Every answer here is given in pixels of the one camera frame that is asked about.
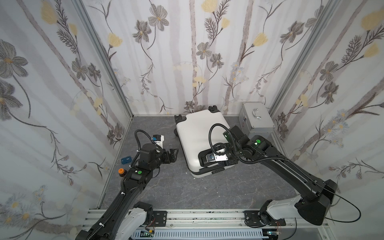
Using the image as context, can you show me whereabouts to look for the white hard-shell suitcase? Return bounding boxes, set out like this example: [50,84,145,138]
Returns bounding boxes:
[174,106,238,178]

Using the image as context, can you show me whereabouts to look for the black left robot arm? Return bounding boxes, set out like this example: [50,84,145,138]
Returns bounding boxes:
[76,135,179,240]

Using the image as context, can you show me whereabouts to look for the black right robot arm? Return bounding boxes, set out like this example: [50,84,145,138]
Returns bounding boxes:
[208,123,338,226]

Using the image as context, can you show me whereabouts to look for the blue small box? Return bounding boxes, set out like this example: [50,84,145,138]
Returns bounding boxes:
[121,156,132,165]

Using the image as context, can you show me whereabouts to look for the orange-capped brown bottle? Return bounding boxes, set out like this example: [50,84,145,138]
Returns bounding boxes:
[118,168,128,178]

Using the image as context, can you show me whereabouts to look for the silver aluminium case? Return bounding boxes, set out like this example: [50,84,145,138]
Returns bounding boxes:
[239,102,275,139]

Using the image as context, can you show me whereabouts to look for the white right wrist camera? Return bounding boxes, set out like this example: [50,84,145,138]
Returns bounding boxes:
[206,153,229,163]

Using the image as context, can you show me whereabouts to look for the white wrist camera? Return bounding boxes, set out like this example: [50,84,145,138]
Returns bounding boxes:
[206,153,229,163]
[153,135,165,148]

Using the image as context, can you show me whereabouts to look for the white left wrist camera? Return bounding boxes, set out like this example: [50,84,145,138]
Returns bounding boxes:
[153,135,165,148]

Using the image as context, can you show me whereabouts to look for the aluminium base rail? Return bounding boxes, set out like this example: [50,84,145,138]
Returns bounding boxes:
[80,208,331,240]

